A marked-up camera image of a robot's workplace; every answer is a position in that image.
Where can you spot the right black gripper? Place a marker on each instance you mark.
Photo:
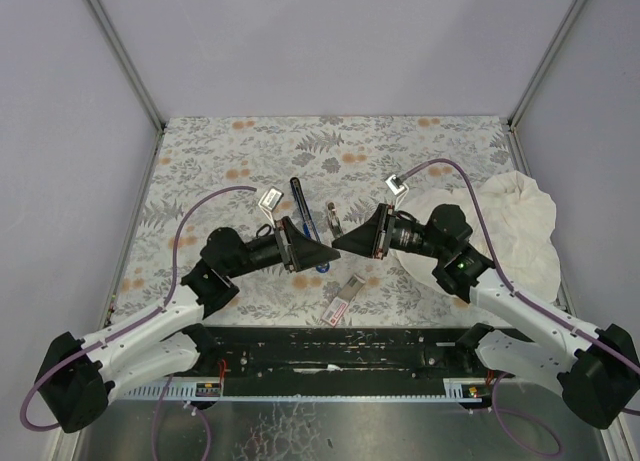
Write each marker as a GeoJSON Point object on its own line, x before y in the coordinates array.
{"type": "Point", "coordinates": [384, 234]}

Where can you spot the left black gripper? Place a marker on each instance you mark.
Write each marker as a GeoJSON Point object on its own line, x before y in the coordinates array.
{"type": "Point", "coordinates": [288, 246]}

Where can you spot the blue stapler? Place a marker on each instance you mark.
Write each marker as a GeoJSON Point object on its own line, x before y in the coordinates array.
{"type": "Point", "coordinates": [308, 224]}

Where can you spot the red white staple box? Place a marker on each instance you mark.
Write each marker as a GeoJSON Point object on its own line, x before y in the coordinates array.
{"type": "Point", "coordinates": [334, 312]}

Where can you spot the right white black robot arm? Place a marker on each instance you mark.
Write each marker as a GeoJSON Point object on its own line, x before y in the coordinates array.
{"type": "Point", "coordinates": [595, 371]}

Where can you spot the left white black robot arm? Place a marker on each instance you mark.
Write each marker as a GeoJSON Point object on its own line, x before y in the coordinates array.
{"type": "Point", "coordinates": [80, 377]}

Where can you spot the floral patterned table mat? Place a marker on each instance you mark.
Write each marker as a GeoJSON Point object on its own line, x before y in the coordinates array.
{"type": "Point", "coordinates": [211, 172]}

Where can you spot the white crumpled cloth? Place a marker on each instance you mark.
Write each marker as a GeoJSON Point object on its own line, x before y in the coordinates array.
{"type": "Point", "coordinates": [520, 219]}

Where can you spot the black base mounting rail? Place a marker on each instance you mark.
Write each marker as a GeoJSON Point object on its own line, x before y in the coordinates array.
{"type": "Point", "coordinates": [368, 354]}

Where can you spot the white slotted cable duct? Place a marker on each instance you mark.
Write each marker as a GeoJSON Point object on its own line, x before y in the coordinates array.
{"type": "Point", "coordinates": [308, 390]}

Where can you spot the right aluminium frame post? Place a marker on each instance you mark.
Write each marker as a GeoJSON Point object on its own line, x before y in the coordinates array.
{"type": "Point", "coordinates": [560, 37]}

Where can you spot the aluminium frame post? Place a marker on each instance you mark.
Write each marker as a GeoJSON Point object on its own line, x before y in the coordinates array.
{"type": "Point", "coordinates": [106, 26]}
{"type": "Point", "coordinates": [560, 37]}

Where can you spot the left aluminium frame post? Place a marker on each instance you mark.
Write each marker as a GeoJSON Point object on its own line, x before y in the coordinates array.
{"type": "Point", "coordinates": [106, 26]}

